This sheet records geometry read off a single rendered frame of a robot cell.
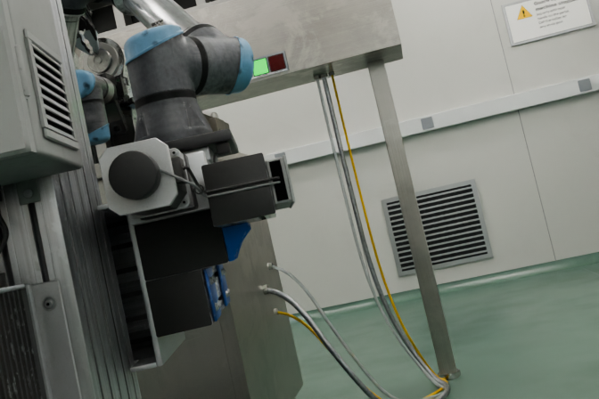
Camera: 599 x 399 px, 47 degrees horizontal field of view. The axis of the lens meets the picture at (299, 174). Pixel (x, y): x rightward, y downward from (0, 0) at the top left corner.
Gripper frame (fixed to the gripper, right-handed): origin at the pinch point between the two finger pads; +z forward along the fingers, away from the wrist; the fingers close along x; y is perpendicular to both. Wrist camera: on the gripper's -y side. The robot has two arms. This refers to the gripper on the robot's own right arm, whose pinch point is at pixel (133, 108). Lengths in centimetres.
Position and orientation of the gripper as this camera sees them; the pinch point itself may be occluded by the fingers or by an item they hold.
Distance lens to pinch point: 219.4
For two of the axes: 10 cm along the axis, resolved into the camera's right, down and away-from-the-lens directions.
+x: -9.6, 2.3, 1.6
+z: 1.7, 0.3, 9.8
